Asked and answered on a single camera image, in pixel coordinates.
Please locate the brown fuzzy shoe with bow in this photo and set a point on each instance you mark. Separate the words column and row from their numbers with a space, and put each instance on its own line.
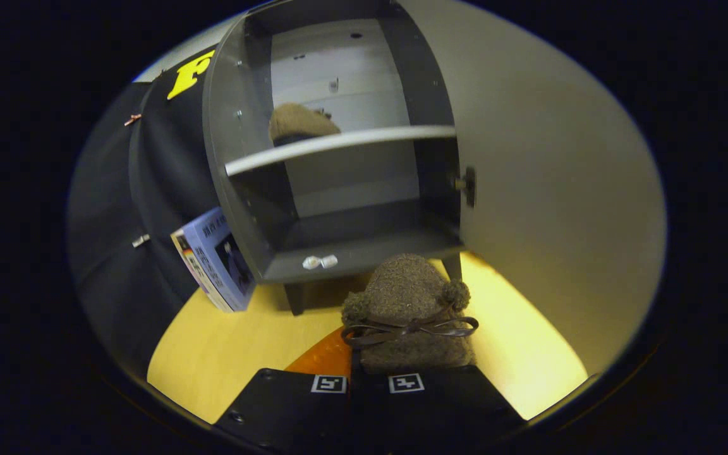
column 405, row 291

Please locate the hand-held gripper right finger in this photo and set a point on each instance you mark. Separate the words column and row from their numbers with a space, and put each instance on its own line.
column 440, row 411

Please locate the silver clip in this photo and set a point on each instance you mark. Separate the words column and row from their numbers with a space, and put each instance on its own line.
column 141, row 241

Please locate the blue cover book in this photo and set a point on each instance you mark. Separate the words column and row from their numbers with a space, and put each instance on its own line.
column 212, row 259

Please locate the metal door hinge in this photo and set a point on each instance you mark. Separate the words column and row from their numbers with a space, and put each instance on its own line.
column 467, row 186

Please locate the black backdrop cloth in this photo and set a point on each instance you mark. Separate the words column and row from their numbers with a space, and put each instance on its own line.
column 155, row 164

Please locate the copper clip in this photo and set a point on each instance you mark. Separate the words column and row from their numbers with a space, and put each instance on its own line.
column 133, row 119

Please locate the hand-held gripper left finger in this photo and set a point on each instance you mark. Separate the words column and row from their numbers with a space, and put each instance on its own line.
column 288, row 411

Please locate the white door catch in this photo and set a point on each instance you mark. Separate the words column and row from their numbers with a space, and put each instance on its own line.
column 329, row 261
column 311, row 263

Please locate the beige shoe cabinet door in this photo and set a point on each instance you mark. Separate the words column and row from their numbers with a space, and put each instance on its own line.
column 560, row 189

